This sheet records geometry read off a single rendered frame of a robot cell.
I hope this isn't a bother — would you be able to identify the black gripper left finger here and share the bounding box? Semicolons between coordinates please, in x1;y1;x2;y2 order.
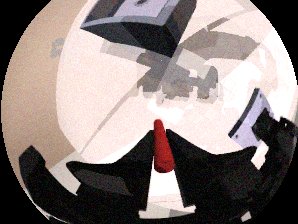
65;129;154;212

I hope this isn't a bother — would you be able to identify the red peg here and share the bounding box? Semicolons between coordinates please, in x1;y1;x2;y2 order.
153;119;174;175

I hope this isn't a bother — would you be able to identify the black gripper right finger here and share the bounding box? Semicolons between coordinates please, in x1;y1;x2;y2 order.
166;128;257;208

